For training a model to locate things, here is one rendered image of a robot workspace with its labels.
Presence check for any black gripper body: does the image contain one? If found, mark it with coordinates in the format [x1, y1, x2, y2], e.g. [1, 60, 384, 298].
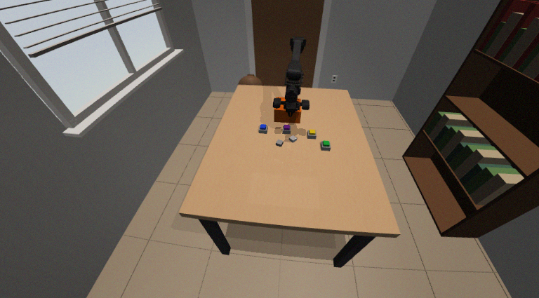
[273, 98, 310, 110]

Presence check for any green button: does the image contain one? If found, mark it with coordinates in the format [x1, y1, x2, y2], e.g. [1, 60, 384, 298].
[320, 141, 331, 151]

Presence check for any purple button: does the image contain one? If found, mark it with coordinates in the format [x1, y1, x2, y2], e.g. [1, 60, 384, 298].
[282, 125, 291, 134]

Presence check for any yellow button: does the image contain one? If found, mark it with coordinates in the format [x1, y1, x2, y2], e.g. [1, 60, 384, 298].
[307, 129, 317, 139]

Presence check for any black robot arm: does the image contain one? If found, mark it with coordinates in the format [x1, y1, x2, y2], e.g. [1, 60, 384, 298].
[284, 36, 306, 113]

